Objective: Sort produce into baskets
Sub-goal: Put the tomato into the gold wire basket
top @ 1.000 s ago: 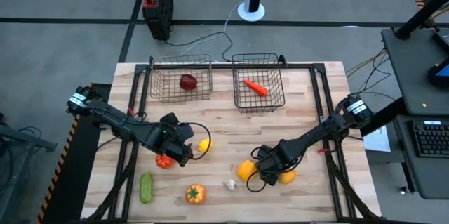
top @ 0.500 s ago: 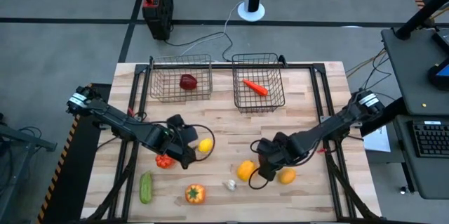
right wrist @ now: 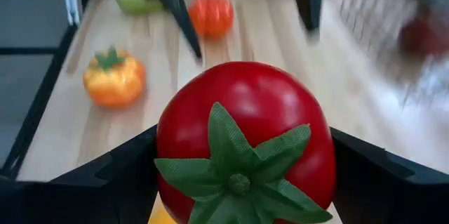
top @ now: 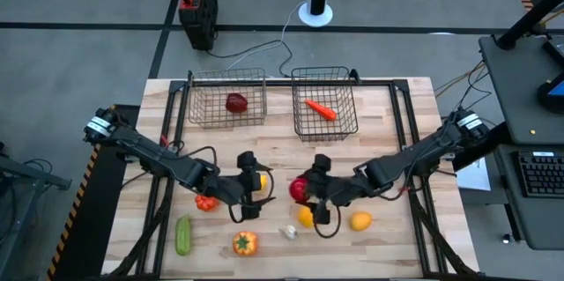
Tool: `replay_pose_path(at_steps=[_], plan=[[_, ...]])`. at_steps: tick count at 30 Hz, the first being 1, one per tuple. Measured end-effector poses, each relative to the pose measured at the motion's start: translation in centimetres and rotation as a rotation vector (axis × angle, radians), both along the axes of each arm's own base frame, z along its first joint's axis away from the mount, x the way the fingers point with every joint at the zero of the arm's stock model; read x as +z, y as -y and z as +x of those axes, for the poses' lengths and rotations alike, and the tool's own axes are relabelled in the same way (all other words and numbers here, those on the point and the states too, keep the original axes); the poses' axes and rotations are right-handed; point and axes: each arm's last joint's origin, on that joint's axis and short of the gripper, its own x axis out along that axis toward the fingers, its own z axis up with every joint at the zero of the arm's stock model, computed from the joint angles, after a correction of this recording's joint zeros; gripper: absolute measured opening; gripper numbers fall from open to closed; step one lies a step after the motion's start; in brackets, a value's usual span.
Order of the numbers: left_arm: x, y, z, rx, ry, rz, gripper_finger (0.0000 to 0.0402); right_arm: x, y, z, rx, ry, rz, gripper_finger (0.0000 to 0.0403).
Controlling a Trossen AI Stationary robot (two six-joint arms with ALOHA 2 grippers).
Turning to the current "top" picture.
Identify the dark red apple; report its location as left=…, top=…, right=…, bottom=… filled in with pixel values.
left=225, top=92, right=249, bottom=115

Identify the green cucumber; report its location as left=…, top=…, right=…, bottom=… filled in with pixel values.
left=174, top=214, right=193, bottom=257

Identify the red tomato with green top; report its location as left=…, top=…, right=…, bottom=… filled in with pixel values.
left=288, top=177, right=309, bottom=203

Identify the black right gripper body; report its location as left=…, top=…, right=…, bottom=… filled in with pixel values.
left=307, top=154, right=356, bottom=226

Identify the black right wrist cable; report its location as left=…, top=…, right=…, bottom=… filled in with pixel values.
left=314, top=204, right=342, bottom=240

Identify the grey metal stand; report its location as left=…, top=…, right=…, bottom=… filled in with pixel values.
left=0, top=139, right=73, bottom=281

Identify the black metal table frame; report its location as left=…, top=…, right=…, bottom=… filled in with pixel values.
left=108, top=69, right=479, bottom=280

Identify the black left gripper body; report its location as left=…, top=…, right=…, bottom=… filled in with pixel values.
left=206, top=152, right=262, bottom=220

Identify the black wire basket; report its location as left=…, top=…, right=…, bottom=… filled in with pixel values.
left=290, top=66, right=360, bottom=144

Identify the red and black battery box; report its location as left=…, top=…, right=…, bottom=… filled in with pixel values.
left=177, top=0, right=219, bottom=52

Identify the monitor with blue screen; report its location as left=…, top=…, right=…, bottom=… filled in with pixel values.
left=536, top=71, right=564, bottom=115

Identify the black hazard-striped floor mat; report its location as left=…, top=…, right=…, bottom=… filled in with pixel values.
left=46, top=104, right=142, bottom=281

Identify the yellow bell pepper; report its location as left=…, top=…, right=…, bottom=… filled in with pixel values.
left=297, top=205, right=315, bottom=229

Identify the black keyboard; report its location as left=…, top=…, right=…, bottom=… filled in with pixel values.
left=517, top=151, right=564, bottom=199

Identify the orange fruit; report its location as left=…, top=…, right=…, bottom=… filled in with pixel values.
left=349, top=211, right=374, bottom=233

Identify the orange carrot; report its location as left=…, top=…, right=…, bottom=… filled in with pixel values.
left=303, top=98, right=338, bottom=122

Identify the white floor cable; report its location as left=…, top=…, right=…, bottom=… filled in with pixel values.
left=225, top=1, right=308, bottom=72

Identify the white garlic bulb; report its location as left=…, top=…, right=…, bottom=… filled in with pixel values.
left=279, top=224, right=299, bottom=240

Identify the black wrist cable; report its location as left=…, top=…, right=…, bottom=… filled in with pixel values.
left=314, top=204, right=342, bottom=240
left=226, top=168, right=277, bottom=225

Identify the silver wire basket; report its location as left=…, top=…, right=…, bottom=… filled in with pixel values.
left=188, top=67, right=269, bottom=130

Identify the white paper sheet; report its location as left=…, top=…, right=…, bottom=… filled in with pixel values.
left=456, top=156, right=493, bottom=192

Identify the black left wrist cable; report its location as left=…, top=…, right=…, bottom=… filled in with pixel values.
left=226, top=168, right=277, bottom=225

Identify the black floor cable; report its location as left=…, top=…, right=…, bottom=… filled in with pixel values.
left=205, top=40, right=294, bottom=78

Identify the grey desk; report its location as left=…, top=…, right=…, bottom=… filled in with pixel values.
left=479, top=33, right=564, bottom=251

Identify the orange bell pepper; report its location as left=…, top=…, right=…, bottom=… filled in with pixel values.
left=232, top=231, right=260, bottom=257

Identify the black monitor stand pole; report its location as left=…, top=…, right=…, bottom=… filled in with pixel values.
left=495, top=0, right=564, bottom=52

